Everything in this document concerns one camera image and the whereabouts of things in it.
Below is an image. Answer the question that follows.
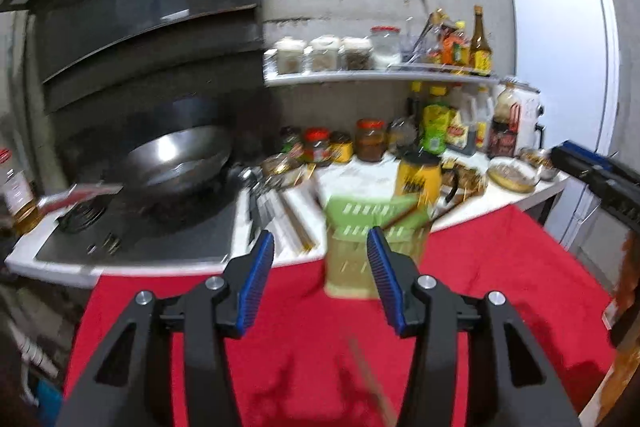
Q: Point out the red-lid clear jar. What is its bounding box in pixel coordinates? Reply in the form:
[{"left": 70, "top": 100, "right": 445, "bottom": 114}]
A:
[{"left": 371, "top": 26, "right": 402, "bottom": 70}]

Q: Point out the plate of food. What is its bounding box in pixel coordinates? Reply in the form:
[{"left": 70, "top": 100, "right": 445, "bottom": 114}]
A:
[{"left": 442, "top": 159, "right": 488, "bottom": 200}]

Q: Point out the white rice cooker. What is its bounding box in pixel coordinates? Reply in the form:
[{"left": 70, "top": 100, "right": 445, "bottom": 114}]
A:
[{"left": 515, "top": 84, "right": 543, "bottom": 148}]

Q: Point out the black wok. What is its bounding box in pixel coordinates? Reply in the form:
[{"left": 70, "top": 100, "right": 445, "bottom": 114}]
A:
[{"left": 37, "top": 127, "right": 236, "bottom": 212}]

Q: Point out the yellow-label oil bottle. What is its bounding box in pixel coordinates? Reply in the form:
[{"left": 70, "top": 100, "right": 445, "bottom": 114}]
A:
[{"left": 475, "top": 87, "right": 496, "bottom": 152}]

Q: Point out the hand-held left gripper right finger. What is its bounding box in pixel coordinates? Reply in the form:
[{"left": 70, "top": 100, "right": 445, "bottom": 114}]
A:
[{"left": 366, "top": 227, "right": 583, "bottom": 427}]

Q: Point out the red table cloth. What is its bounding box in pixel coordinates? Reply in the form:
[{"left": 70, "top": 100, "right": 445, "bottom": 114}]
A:
[{"left": 62, "top": 202, "right": 618, "bottom": 427}]

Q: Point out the clear storage jar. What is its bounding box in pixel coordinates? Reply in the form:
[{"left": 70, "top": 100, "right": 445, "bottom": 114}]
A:
[
  {"left": 342, "top": 37, "right": 373, "bottom": 72},
  {"left": 306, "top": 36, "right": 342, "bottom": 74},
  {"left": 274, "top": 38, "right": 304, "bottom": 75}
]

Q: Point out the yellow-label jar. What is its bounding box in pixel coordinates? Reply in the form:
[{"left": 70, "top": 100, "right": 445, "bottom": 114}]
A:
[{"left": 329, "top": 132, "right": 353, "bottom": 164}]

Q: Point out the steel bowl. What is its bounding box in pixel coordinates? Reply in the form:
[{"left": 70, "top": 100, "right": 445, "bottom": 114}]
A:
[{"left": 520, "top": 148, "right": 561, "bottom": 182}]

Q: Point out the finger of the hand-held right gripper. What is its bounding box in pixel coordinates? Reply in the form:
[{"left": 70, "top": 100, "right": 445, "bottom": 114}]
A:
[
  {"left": 562, "top": 140, "right": 640, "bottom": 182},
  {"left": 550, "top": 147, "right": 640, "bottom": 194}
]

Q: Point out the round glass jar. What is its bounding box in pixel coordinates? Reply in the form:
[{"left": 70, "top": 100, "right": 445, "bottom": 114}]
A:
[{"left": 389, "top": 117, "right": 418, "bottom": 155}]

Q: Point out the orange-label bottle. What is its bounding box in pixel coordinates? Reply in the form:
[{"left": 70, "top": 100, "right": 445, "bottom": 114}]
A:
[{"left": 447, "top": 22, "right": 471, "bottom": 68}]

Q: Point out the tall brown sauce bottle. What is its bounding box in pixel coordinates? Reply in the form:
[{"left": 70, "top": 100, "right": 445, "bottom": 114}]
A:
[{"left": 470, "top": 6, "right": 493, "bottom": 75}]

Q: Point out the steel plate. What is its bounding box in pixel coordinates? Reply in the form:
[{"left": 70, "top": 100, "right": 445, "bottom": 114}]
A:
[{"left": 260, "top": 154, "right": 306, "bottom": 182}]

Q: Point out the large red-lid jar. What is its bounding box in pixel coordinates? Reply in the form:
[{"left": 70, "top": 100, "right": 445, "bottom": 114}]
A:
[{"left": 356, "top": 119, "right": 388, "bottom": 162}]

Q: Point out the green plastic utensil holder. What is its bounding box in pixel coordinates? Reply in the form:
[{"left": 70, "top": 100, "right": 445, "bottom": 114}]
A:
[{"left": 322, "top": 194, "right": 432, "bottom": 300}]

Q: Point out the pile of chopsticks on counter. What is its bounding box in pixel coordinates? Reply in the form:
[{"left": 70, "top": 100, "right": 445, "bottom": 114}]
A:
[{"left": 277, "top": 187, "right": 321, "bottom": 253}]

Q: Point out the black gas stove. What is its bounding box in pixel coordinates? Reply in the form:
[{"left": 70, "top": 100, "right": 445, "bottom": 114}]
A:
[{"left": 37, "top": 187, "right": 238, "bottom": 265}]

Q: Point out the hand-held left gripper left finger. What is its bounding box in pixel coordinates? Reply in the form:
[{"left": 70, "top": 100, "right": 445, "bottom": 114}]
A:
[{"left": 54, "top": 229, "right": 276, "bottom": 427}]

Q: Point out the white wall shelf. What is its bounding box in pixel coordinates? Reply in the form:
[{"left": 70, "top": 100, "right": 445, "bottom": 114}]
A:
[{"left": 264, "top": 66, "right": 501, "bottom": 88}]

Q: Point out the dark jar with red label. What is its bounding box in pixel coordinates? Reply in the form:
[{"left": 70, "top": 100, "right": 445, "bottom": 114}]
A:
[{"left": 487, "top": 84, "right": 521, "bottom": 158}]

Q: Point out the dark sauce bottle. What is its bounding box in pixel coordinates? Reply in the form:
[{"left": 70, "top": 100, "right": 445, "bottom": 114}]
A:
[{"left": 409, "top": 81, "right": 425, "bottom": 128}]

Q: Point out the yellow jar with black handle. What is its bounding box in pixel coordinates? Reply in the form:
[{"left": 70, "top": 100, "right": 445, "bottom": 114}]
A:
[{"left": 395, "top": 152, "right": 461, "bottom": 208}]

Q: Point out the green and yellow bottle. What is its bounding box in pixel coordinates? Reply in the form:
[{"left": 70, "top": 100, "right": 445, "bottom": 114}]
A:
[{"left": 422, "top": 86, "right": 448, "bottom": 155}]

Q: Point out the white fridge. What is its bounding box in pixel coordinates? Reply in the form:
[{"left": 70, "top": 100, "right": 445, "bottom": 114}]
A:
[{"left": 506, "top": 0, "right": 621, "bottom": 253}]

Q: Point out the black-handled kitchen utensil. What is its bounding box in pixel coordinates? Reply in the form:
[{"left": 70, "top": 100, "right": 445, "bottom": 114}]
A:
[{"left": 240, "top": 167, "right": 271, "bottom": 248}]

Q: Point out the yellow bowl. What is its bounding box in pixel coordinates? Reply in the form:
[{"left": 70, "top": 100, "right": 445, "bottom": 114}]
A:
[{"left": 487, "top": 157, "right": 541, "bottom": 194}]

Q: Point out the red-lid sauce jar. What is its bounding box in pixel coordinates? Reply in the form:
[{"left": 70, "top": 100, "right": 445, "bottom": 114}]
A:
[{"left": 302, "top": 128, "right": 333, "bottom": 165}]

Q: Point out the clear oil jug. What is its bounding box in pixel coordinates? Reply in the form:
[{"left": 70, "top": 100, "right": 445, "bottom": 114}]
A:
[{"left": 447, "top": 84, "right": 478, "bottom": 155}]

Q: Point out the amber oil bottle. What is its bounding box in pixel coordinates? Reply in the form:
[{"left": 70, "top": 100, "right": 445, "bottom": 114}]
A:
[{"left": 0, "top": 149, "right": 41, "bottom": 235}]

